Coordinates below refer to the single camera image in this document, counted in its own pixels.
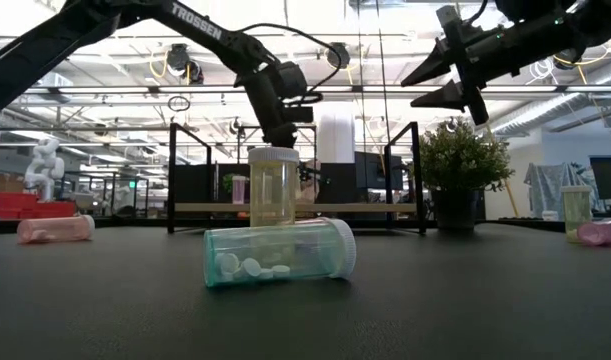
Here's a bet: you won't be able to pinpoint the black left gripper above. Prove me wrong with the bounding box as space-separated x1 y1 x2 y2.
243 69 299 149

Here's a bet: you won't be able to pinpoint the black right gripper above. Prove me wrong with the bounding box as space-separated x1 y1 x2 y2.
401 5 551 126

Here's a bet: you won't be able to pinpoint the yellow pill bottle white cap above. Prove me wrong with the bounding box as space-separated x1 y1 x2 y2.
248 146 301 229
560 185 594 245

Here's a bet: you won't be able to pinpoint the pink pill bottle white cap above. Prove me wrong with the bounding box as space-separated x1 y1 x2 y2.
576 218 611 247
231 174 248 205

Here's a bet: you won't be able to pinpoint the teal pill bottle white cap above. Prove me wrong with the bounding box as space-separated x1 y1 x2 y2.
203 218 358 289

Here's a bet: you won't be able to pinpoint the orange pill bottle white cap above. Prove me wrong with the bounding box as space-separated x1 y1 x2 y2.
16 214 96 245

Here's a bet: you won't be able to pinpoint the long ceiling light bar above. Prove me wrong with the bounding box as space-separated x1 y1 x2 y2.
22 84 611 95

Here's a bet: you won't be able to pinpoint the potted green plant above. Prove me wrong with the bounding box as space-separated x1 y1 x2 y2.
417 118 515 234

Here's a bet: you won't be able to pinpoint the black partition panel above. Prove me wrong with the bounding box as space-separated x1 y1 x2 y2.
174 163 251 205
319 163 356 205

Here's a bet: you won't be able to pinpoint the black computer monitor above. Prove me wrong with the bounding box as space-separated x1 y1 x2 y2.
588 155 611 201
353 152 405 192

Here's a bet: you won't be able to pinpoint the grey draped cloth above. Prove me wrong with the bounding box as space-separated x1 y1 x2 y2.
523 162 607 222

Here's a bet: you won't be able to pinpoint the white humanoid robot figure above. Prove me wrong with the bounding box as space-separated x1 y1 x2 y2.
23 138 66 204

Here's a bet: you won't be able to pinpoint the red storage crates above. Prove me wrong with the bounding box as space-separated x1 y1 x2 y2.
0 192 78 221

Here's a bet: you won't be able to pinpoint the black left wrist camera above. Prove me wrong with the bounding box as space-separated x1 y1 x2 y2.
276 60 315 124

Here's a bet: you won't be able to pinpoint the black hanging cable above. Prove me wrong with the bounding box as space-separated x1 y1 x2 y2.
356 0 367 166
374 0 390 166

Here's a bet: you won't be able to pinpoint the black ceiling cable reel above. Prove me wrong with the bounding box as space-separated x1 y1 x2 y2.
325 42 352 71
164 43 205 86
553 42 584 71

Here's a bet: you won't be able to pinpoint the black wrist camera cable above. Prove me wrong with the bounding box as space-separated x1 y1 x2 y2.
238 22 343 107

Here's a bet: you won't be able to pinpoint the black hanging ring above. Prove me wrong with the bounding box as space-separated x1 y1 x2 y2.
167 95 192 114

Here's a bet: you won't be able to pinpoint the wooden shelf black metal frame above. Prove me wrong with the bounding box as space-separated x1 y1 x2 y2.
167 122 427 236

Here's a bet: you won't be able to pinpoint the orange extension cord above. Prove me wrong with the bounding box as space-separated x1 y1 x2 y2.
482 122 520 219

